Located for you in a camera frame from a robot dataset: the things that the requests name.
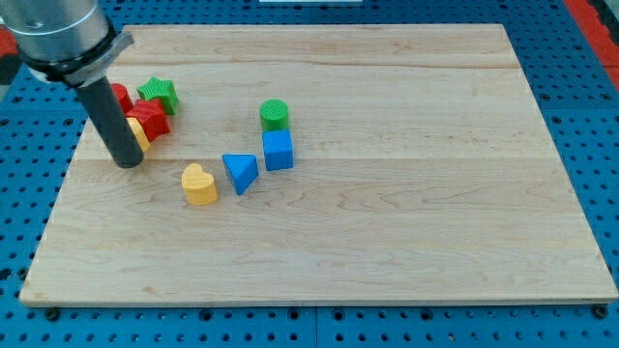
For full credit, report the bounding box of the red cylinder block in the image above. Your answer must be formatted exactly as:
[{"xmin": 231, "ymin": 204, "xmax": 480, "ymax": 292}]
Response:
[{"xmin": 111, "ymin": 83, "xmax": 134, "ymax": 114}]

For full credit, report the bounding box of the yellow block behind rod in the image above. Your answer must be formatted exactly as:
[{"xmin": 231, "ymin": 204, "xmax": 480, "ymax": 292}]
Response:
[{"xmin": 127, "ymin": 118, "xmax": 150, "ymax": 152}]

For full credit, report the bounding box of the green star block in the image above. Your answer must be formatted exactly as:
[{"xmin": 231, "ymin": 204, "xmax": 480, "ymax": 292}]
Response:
[{"xmin": 137, "ymin": 76, "xmax": 179, "ymax": 115}]

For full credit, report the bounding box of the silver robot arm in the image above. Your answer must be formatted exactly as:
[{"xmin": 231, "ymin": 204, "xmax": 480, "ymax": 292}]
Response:
[{"xmin": 1, "ymin": 0, "xmax": 143, "ymax": 168}]

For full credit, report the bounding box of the yellow heart block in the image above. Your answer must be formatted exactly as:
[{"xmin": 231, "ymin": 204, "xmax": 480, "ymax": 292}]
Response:
[{"xmin": 181, "ymin": 163, "xmax": 219, "ymax": 205}]

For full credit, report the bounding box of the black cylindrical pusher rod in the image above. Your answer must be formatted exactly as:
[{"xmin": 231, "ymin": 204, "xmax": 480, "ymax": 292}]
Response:
[{"xmin": 76, "ymin": 77, "xmax": 144, "ymax": 169}]

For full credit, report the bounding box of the green cylinder block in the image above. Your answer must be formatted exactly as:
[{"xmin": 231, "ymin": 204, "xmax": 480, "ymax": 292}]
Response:
[{"xmin": 259, "ymin": 99, "xmax": 289, "ymax": 131}]

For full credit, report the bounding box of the wooden board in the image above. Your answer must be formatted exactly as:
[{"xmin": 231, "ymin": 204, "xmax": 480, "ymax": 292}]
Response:
[{"xmin": 19, "ymin": 24, "xmax": 618, "ymax": 307}]

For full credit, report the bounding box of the blue cube block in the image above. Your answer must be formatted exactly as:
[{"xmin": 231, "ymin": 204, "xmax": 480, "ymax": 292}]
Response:
[{"xmin": 262, "ymin": 130, "xmax": 294, "ymax": 171}]

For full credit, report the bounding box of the blue triangle block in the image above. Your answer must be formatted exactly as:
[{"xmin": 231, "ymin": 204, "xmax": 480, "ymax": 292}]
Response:
[{"xmin": 222, "ymin": 154, "xmax": 258, "ymax": 195}]

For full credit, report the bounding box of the red star block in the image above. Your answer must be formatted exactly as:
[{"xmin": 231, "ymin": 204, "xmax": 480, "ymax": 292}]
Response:
[{"xmin": 126, "ymin": 99, "xmax": 170, "ymax": 142}]

